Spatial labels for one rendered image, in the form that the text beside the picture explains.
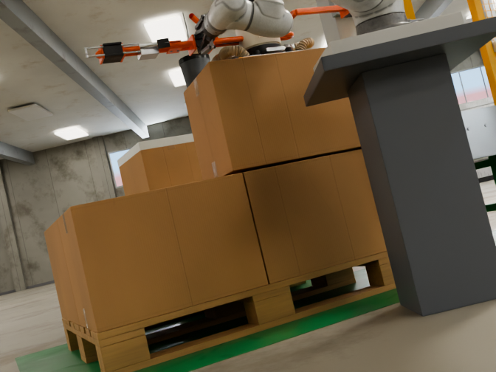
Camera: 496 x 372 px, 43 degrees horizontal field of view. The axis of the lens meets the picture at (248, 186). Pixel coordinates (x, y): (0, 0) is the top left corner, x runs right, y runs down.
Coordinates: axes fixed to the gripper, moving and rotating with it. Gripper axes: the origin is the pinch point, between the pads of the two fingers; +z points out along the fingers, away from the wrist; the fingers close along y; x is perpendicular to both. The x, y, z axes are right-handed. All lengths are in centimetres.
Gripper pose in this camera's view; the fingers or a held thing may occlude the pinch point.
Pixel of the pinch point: (197, 44)
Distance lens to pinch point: 247.7
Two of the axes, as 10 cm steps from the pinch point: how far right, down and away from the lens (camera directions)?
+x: 9.0, -1.9, 4.0
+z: -3.8, 1.5, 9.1
